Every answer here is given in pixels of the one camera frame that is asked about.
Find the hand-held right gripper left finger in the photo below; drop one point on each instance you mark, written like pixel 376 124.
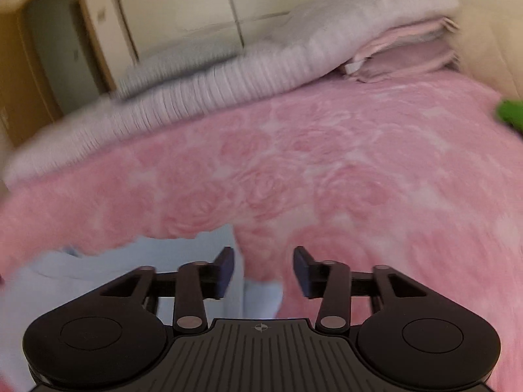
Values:
pixel 224 271

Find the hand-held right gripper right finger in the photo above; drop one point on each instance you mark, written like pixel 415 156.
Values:
pixel 303 271

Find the light blue sweatshirt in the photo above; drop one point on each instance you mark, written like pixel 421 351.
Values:
pixel 102 265

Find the pink floral blanket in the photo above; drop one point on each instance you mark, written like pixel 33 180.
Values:
pixel 327 171

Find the lilac striped folded quilt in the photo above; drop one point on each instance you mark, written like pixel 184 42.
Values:
pixel 229 73

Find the grey ribbed blanket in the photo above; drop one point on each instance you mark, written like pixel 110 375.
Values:
pixel 175 65

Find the light pink folded sheet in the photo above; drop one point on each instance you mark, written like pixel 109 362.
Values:
pixel 408 34

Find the cream wardrobe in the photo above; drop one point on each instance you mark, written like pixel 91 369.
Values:
pixel 184 4

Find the cream quilted headboard cushion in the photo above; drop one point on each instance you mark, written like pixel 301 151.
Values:
pixel 490 49

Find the wooden door frame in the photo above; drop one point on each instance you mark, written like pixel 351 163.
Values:
pixel 12 69

